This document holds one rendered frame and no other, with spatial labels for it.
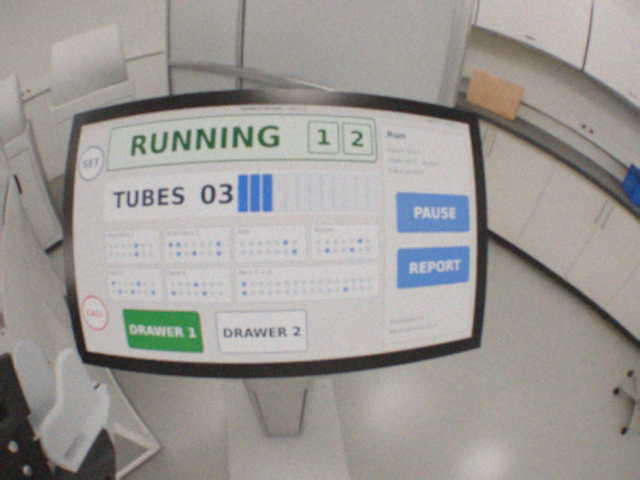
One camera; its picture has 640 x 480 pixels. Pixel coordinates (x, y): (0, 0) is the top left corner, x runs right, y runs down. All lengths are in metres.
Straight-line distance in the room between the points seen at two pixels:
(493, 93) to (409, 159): 2.10
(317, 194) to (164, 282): 0.18
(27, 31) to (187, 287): 3.53
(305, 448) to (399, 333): 0.96
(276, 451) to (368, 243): 1.04
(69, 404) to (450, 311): 0.36
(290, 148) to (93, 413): 0.28
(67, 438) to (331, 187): 0.30
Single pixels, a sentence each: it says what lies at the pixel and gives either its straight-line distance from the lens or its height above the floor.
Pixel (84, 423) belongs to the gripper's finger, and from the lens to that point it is 0.17.
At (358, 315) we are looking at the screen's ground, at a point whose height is 1.01.
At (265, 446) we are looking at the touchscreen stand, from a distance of 1.25.
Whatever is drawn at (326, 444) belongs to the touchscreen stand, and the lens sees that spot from 1.26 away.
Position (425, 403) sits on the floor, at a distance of 1.46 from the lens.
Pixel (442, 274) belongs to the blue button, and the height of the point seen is 1.04.
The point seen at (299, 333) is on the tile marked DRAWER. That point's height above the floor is 1.00.
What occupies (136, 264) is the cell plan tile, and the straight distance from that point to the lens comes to 0.33.
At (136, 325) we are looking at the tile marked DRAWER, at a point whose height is 1.01.
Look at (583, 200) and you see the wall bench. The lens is 2.25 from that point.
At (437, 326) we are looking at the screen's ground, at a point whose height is 1.00.
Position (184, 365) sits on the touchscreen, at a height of 0.97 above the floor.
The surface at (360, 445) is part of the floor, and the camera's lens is 1.32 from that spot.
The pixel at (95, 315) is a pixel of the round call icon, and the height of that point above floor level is 1.01.
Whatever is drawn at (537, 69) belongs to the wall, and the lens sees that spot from 2.82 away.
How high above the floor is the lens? 1.27
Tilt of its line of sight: 41 degrees down
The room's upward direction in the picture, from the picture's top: 7 degrees clockwise
